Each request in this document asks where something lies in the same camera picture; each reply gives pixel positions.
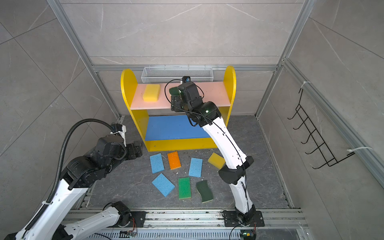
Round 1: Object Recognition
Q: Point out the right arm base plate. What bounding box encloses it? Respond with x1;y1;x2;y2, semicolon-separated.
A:
222;210;265;227

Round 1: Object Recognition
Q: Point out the yellow sponge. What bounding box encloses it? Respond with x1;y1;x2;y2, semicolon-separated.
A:
208;153;226;170
143;84;161;103

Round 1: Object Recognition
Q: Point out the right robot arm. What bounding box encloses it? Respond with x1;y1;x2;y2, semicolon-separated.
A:
167;76;256;226

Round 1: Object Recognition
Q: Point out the blue sponge middle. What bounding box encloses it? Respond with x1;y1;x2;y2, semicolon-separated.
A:
189;158;203;178

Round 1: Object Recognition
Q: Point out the black corrugated cable left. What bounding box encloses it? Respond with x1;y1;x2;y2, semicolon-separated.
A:
23;118;116;232

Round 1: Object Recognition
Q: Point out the blue sponge upper left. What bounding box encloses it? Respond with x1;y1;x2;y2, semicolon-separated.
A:
150;153;165;174

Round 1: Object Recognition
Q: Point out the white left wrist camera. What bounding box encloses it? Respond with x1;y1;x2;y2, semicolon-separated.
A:
111;123;127;147

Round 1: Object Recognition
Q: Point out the black wire hook rack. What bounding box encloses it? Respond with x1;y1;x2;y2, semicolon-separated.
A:
287;89;355;170

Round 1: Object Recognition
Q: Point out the blue sponge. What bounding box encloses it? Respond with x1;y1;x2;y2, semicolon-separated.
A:
150;153;165;174
189;158;203;178
152;174;175;197

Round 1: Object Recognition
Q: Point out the orange sponge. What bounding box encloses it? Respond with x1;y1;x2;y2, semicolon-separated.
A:
168;152;181;170

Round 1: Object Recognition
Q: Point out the aluminium mounting rail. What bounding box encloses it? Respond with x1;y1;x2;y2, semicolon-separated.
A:
58;209;310;240

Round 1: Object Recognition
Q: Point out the blue sponge lower left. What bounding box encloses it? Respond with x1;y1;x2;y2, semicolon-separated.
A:
152;174;175;197

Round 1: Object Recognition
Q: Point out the white wire mesh basket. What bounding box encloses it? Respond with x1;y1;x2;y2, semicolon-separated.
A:
141;67;214;84

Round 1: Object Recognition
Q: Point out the dark green sponge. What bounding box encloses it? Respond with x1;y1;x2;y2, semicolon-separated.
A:
169;87;180;97
196;180;214;203

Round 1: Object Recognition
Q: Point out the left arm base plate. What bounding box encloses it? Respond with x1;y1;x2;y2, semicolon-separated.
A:
117;211;147;229

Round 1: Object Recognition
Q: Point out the yellow shelf with coloured boards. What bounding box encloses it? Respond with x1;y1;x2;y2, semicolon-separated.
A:
121;66;237;152

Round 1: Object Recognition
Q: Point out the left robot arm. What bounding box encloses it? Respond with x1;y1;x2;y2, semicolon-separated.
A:
5;135;143;240

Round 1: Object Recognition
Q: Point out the bright green sponge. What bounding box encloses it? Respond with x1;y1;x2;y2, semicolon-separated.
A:
179;177;192;200

